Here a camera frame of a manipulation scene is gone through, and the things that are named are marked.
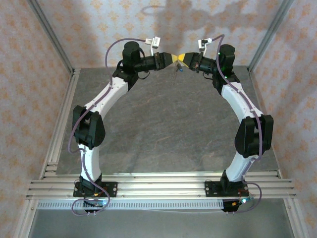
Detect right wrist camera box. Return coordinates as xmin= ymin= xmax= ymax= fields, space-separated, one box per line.
xmin=197 ymin=38 xmax=213 ymax=53

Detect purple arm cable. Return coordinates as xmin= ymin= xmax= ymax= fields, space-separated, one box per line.
xmin=210 ymin=34 xmax=264 ymax=214
xmin=68 ymin=38 xmax=149 ymax=217

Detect aluminium frame leg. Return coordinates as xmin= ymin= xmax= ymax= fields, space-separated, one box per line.
xmin=283 ymin=198 xmax=304 ymax=238
xmin=13 ymin=198 xmax=38 ymax=238

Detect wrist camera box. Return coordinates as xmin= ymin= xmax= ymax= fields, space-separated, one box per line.
xmin=145 ymin=36 xmax=161 ymax=56
xmin=197 ymin=38 xmax=213 ymax=53

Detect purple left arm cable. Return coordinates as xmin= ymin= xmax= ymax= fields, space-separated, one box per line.
xmin=68 ymin=38 xmax=149 ymax=217

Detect white slotted cable duct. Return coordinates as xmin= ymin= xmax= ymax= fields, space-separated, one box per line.
xmin=36 ymin=200 xmax=225 ymax=211

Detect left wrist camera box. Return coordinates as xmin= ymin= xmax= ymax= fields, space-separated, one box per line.
xmin=145 ymin=36 xmax=161 ymax=56

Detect aluminium side rail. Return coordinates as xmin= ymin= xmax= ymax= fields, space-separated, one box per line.
xmin=39 ymin=68 xmax=81 ymax=179

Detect grey metal lower shelf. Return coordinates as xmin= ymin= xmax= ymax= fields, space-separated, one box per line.
xmin=29 ymin=209 xmax=295 ymax=238

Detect aluminium base frame rails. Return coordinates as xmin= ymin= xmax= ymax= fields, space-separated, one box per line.
xmin=26 ymin=172 xmax=297 ymax=200

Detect aluminium corner post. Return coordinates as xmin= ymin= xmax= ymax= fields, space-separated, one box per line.
xmin=26 ymin=0 xmax=81 ymax=75
xmin=247 ymin=0 xmax=296 ymax=73

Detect metal carabiner keyring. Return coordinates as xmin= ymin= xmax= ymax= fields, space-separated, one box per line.
xmin=173 ymin=61 xmax=184 ymax=80

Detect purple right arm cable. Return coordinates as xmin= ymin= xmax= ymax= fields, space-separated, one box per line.
xmin=210 ymin=34 xmax=264 ymax=214

